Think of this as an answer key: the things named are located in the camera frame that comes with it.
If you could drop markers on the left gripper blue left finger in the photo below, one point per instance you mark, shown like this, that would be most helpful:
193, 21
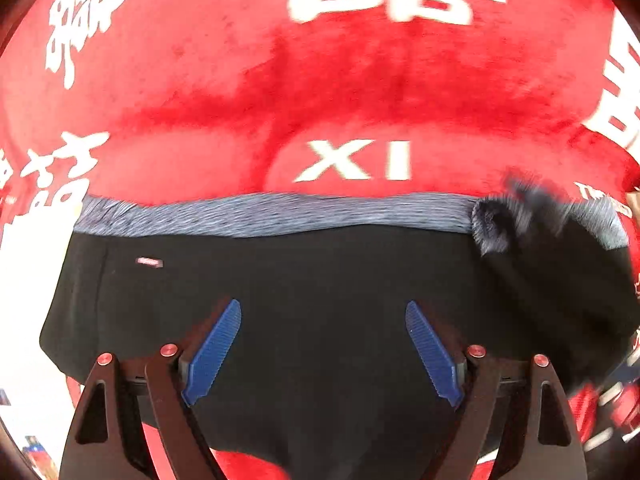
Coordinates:
206, 348

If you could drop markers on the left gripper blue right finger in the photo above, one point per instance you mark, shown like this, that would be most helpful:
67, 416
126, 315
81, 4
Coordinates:
442, 359

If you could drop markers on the black pants with grey waistband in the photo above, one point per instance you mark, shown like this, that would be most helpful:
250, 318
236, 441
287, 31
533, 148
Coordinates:
323, 380

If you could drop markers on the red blanket with white characters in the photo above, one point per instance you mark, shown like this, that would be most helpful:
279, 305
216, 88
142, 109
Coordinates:
160, 102

